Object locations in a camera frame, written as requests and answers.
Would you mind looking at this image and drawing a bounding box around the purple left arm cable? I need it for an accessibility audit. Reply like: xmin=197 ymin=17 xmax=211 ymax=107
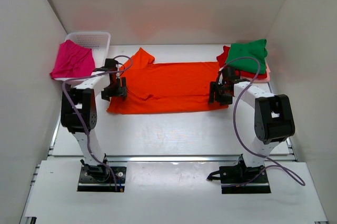
xmin=62 ymin=55 xmax=134 ymax=192

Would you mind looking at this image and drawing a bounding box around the orange t-shirt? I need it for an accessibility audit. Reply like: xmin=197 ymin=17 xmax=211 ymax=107
xmin=107 ymin=48 xmax=228 ymax=114

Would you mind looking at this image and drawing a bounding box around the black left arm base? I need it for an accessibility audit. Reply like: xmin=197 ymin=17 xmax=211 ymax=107
xmin=77 ymin=162 xmax=127 ymax=193

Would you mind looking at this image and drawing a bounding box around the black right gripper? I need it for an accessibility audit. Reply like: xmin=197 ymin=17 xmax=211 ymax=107
xmin=209 ymin=82 xmax=232 ymax=105

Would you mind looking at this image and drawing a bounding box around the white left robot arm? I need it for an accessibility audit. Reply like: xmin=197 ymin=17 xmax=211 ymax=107
xmin=61 ymin=58 xmax=133 ymax=181

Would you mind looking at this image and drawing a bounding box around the pink folded t-shirt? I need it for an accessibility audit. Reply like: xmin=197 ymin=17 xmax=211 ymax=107
xmin=241 ymin=64 xmax=271 ymax=83

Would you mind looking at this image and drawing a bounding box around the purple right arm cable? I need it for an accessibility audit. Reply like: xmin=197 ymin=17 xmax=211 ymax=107
xmin=218 ymin=57 xmax=306 ymax=189

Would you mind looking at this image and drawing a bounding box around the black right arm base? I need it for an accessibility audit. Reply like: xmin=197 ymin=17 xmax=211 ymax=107
xmin=206 ymin=161 xmax=271 ymax=194

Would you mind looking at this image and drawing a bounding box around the white plastic basket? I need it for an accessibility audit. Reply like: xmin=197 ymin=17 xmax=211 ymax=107
xmin=53 ymin=32 xmax=111 ymax=81

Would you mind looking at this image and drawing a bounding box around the green folded t-shirt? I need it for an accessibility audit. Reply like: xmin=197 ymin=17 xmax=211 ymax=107
xmin=225 ymin=39 xmax=267 ymax=74

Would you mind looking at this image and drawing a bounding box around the red folded t-shirt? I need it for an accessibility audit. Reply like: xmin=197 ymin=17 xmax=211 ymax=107
xmin=216 ymin=45 xmax=267 ymax=80

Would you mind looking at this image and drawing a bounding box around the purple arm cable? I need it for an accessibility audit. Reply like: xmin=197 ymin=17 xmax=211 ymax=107
xmin=62 ymin=55 xmax=134 ymax=192
xmin=218 ymin=57 xmax=306 ymax=189

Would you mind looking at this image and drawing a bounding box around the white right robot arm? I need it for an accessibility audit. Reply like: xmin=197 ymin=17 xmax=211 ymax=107
xmin=209 ymin=66 xmax=295 ymax=182

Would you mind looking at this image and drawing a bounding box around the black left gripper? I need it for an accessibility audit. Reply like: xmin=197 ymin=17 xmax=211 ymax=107
xmin=101 ymin=77 xmax=127 ymax=101

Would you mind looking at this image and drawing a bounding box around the magenta t-shirt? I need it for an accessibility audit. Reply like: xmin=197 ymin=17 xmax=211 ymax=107
xmin=50 ymin=40 xmax=95 ymax=79

